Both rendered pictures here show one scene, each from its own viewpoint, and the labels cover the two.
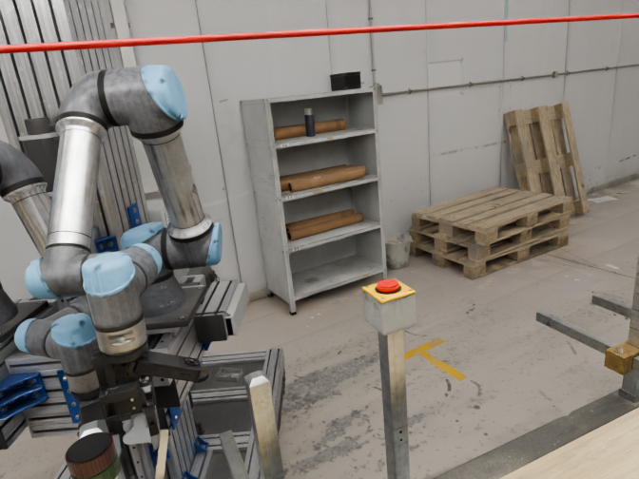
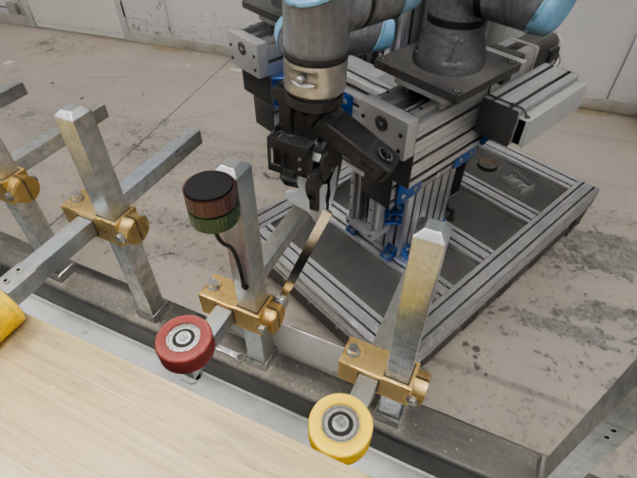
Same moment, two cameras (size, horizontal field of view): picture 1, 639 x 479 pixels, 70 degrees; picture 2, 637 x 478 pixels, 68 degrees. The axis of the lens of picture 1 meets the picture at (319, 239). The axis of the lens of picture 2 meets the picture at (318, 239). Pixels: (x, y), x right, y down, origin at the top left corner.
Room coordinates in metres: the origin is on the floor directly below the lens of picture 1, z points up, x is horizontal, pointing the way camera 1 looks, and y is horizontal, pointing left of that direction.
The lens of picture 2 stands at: (0.32, -0.05, 1.47)
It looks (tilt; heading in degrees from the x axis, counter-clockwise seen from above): 45 degrees down; 47
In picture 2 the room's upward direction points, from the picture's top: straight up
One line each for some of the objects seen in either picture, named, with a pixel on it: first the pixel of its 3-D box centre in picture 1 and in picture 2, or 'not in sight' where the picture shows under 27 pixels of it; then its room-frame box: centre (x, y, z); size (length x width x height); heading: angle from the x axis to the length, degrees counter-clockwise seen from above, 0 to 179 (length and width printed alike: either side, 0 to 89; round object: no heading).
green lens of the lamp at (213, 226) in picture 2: (95, 468); (213, 210); (0.52, 0.34, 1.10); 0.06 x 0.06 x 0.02
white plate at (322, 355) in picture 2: not in sight; (281, 338); (0.60, 0.34, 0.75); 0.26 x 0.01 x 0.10; 112
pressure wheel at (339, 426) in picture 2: not in sight; (338, 440); (0.51, 0.11, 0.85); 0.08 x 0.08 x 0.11
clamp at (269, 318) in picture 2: not in sight; (242, 307); (0.55, 0.38, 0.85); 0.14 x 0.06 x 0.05; 112
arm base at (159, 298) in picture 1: (154, 288); (452, 36); (1.19, 0.47, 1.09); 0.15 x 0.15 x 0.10
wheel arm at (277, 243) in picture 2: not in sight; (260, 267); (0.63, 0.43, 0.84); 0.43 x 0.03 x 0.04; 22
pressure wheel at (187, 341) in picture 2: not in sight; (190, 357); (0.44, 0.35, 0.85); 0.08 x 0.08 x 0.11
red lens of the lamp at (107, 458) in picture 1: (91, 453); (209, 193); (0.52, 0.34, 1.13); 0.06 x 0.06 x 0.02
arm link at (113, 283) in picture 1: (113, 290); (319, 2); (0.69, 0.34, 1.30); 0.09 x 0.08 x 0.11; 0
